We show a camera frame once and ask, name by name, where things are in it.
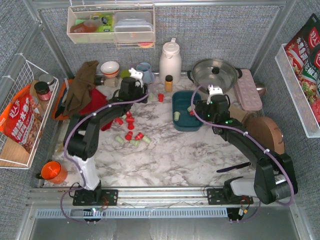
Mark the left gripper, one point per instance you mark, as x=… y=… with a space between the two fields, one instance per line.
x=141 y=91

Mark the dark lid jar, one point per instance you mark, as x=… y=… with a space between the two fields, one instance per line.
x=43 y=91

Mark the round wooden board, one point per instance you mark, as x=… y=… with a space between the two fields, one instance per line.
x=266 y=132

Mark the red capsule cluster three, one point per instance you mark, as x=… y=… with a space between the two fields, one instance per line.
x=130 y=119

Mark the steel pot with lid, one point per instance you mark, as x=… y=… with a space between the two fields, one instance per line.
x=216 y=72

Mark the orange spice bottle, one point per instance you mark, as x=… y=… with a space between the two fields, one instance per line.
x=168 y=86

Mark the orange tray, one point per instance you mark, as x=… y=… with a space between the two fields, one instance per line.
x=57 y=105

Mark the red capsule cluster one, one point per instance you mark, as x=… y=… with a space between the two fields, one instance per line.
x=129 y=114

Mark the brown cloth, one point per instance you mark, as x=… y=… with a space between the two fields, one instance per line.
x=78 y=96

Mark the pink egg tray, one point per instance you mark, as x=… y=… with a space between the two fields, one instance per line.
x=246 y=92

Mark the red capsule top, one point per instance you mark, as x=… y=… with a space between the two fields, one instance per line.
x=161 y=97

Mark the green drink packet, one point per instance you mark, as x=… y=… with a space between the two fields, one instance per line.
x=107 y=20

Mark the teal storage basket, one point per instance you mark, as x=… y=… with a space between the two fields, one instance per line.
x=181 y=100

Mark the red capsule cluster two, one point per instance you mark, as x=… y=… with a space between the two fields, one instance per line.
x=119 y=121

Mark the blue mug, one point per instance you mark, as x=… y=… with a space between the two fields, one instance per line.
x=146 y=69

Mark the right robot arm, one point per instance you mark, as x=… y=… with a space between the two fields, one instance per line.
x=275 y=178

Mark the red capsule cluster four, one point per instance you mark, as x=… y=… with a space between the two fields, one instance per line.
x=130 y=126

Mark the white thermos jug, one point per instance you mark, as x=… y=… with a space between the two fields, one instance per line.
x=170 y=62

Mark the clear plastic containers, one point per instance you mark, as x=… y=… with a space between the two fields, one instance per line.
x=133 y=26

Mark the pepper grinder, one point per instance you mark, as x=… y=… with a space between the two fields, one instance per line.
x=109 y=82

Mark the purple knife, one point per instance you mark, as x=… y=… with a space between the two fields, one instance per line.
x=234 y=167

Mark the green lid cup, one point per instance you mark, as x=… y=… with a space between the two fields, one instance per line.
x=125 y=73

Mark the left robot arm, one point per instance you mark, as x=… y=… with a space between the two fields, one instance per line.
x=82 y=137

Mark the white orange bowl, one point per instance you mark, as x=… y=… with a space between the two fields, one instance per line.
x=110 y=69

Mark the cream wall rack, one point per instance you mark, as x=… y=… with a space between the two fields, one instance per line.
x=82 y=30

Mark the red cloth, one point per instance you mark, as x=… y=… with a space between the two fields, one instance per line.
x=98 y=100

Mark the white wire basket right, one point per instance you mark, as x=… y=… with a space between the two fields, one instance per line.
x=301 y=105

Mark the steel ladle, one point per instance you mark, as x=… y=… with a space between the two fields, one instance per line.
x=261 y=88

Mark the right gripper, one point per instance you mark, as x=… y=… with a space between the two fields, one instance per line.
x=202 y=110

